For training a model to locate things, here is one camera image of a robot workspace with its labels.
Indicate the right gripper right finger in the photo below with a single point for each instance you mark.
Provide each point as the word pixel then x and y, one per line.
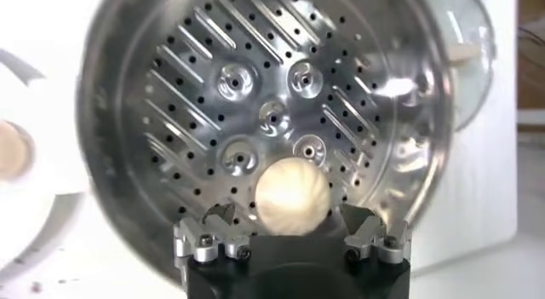
pixel 374 241

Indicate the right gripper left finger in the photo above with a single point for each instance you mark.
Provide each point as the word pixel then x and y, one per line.
pixel 200 241

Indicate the white steamed baozi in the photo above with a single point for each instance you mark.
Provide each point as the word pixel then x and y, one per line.
pixel 294 194

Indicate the perforated steel steamer basket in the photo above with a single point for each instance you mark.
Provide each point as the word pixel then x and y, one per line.
pixel 272 70

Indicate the white electric cooker base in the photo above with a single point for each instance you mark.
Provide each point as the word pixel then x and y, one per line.
pixel 55 164

